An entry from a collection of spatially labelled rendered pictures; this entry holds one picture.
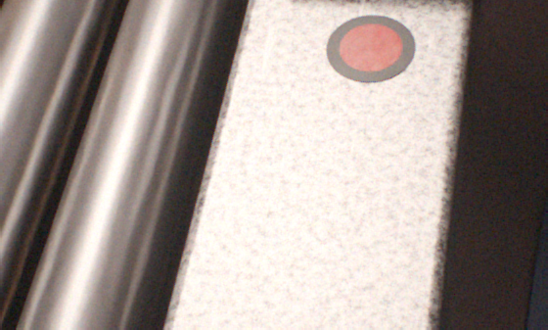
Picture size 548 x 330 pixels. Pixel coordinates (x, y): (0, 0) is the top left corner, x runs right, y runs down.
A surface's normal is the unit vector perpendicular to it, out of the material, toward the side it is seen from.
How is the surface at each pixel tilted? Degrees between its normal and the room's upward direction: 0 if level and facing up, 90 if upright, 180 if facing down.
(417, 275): 0
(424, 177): 0
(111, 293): 31
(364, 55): 0
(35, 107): 40
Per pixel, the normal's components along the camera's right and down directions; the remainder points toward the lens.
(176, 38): 0.28, -0.52
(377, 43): -0.11, -0.60
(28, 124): 0.55, -0.40
